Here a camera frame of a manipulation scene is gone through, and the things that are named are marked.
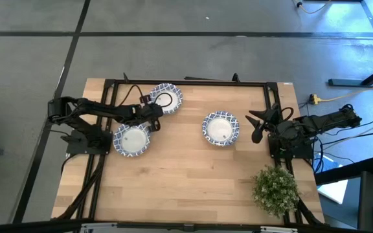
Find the white paper sheet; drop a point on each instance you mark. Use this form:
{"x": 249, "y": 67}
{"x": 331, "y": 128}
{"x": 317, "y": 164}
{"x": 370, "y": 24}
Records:
{"x": 335, "y": 191}

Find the black metal bar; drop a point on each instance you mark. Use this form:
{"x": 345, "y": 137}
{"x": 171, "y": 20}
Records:
{"x": 342, "y": 171}

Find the black frame crossbar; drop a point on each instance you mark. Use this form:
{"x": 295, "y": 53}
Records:
{"x": 44, "y": 226}

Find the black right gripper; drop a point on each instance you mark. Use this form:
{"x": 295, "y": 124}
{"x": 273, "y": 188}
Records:
{"x": 275, "y": 123}

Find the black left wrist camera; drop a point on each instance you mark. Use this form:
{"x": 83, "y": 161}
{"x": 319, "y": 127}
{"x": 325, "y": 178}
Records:
{"x": 145, "y": 99}

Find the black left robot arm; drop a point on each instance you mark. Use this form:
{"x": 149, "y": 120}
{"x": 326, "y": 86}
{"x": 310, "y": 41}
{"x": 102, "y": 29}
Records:
{"x": 108, "y": 110}

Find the blue patterned white paper bowl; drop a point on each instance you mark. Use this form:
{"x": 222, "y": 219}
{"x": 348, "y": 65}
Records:
{"x": 164, "y": 101}
{"x": 132, "y": 140}
{"x": 220, "y": 128}

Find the black aluminium table frame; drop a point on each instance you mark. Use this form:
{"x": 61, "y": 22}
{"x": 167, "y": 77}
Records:
{"x": 189, "y": 83}

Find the small green artificial plant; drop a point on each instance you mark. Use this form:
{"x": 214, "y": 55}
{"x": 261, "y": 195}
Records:
{"x": 275, "y": 191}

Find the black desk leg foot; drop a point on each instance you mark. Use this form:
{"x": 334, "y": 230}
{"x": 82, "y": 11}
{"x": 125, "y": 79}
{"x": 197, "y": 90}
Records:
{"x": 345, "y": 82}

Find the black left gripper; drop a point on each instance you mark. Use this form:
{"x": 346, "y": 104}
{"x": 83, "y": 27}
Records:
{"x": 151, "y": 113}

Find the silver metal bracket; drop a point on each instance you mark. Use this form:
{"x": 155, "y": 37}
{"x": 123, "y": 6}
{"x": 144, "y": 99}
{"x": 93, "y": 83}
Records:
{"x": 99, "y": 228}
{"x": 278, "y": 229}

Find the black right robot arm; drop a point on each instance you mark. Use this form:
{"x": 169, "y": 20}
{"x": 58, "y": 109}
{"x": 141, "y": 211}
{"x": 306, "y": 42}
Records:
{"x": 329, "y": 121}

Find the yellow power plug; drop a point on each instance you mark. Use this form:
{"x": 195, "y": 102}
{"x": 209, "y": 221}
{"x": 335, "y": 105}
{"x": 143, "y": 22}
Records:
{"x": 315, "y": 99}

